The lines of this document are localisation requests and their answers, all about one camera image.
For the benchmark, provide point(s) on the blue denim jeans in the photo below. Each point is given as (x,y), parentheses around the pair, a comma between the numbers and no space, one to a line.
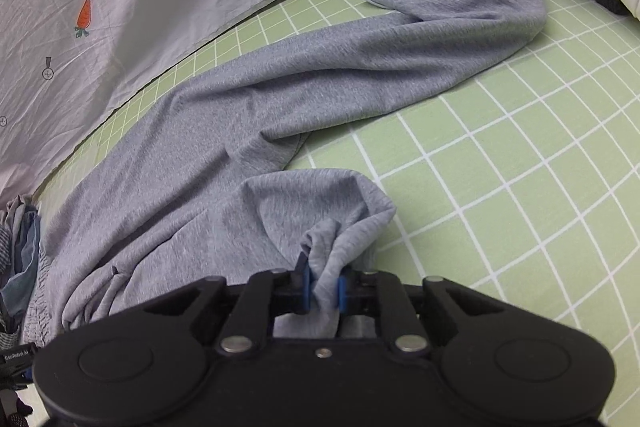
(20,238)

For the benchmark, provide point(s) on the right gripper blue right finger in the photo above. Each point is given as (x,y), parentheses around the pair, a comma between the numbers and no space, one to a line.
(398,331)

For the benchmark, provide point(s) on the green grid mat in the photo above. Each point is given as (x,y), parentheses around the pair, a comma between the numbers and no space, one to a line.
(523,182)

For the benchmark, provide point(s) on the grey sweatpants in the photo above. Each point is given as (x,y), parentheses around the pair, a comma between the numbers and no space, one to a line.
(202,184)

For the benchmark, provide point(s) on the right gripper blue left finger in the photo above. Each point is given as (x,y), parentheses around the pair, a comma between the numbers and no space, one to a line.
(266,296)

